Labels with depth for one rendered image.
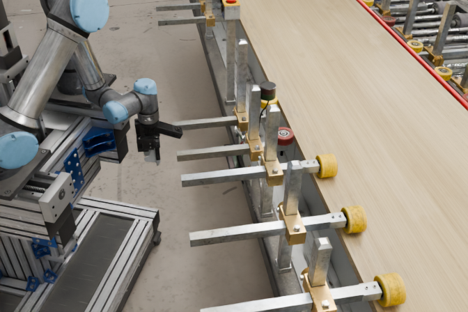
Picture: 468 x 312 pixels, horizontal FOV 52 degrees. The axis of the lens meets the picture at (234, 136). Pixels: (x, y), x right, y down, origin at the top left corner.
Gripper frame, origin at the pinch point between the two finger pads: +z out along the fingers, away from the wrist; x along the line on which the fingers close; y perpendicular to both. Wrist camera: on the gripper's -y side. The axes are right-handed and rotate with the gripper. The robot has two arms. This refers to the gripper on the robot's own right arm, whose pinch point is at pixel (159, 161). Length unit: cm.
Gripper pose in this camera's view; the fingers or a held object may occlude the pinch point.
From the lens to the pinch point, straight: 184.8
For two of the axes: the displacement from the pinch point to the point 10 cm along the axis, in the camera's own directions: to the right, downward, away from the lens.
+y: -9.8, 1.0, -1.5
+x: 1.8, 6.0, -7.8
